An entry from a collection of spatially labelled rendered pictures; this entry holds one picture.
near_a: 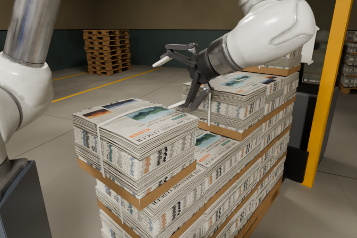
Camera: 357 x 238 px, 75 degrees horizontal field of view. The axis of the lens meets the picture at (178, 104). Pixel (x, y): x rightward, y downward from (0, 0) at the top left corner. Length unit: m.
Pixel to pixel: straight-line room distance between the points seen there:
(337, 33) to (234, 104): 1.18
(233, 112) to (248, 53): 0.68
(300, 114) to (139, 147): 1.92
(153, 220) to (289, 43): 0.64
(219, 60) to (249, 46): 0.08
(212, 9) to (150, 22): 2.27
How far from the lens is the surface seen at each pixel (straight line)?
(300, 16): 0.48
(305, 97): 2.35
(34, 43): 0.73
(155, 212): 0.81
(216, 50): 0.54
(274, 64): 1.67
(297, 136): 2.47
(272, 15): 0.48
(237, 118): 1.15
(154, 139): 0.69
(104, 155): 0.83
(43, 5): 0.71
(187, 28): 8.17
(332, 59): 2.12
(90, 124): 0.84
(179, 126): 0.76
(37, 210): 0.84
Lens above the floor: 1.36
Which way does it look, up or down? 18 degrees down
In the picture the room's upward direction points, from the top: straight up
